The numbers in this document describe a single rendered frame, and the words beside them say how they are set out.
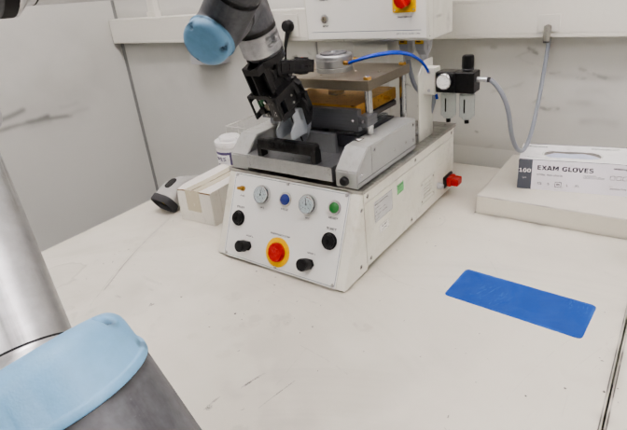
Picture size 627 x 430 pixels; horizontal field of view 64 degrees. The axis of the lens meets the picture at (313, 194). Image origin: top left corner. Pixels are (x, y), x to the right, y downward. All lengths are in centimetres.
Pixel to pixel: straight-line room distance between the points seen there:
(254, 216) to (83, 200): 144
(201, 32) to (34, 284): 43
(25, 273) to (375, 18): 92
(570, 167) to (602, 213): 13
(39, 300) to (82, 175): 192
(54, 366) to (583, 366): 72
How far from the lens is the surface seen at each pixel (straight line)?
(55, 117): 234
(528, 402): 79
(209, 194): 126
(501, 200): 123
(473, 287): 99
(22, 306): 51
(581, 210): 121
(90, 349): 34
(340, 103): 106
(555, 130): 149
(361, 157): 95
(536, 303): 97
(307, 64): 102
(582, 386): 83
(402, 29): 118
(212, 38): 78
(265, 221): 107
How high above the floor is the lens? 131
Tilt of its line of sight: 24 degrees down
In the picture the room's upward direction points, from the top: 6 degrees counter-clockwise
